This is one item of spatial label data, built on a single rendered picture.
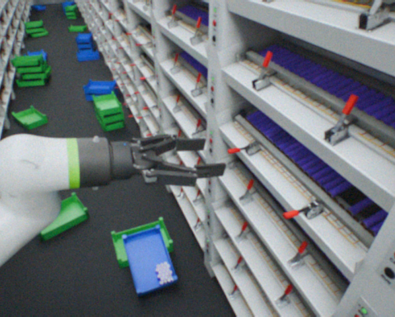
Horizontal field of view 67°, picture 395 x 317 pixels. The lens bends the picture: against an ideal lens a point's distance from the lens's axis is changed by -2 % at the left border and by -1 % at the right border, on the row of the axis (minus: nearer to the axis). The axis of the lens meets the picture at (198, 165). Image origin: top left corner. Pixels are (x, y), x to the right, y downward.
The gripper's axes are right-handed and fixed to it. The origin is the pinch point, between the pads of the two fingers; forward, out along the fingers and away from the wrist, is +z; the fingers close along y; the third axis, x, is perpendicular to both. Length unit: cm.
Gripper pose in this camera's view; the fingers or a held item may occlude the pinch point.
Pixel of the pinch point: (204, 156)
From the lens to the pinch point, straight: 66.3
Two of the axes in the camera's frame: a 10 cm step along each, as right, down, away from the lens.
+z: 9.0, -0.6, 4.2
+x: 1.9, -8.3, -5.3
